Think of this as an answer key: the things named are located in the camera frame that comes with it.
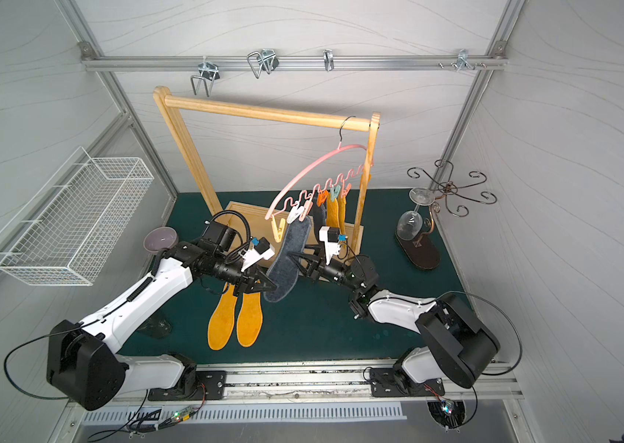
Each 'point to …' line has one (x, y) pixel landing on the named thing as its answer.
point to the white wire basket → (68, 229)
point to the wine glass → (410, 222)
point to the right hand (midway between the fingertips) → (292, 249)
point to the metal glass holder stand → (424, 253)
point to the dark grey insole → (283, 272)
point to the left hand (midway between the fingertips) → (273, 288)
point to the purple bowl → (161, 238)
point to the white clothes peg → (294, 213)
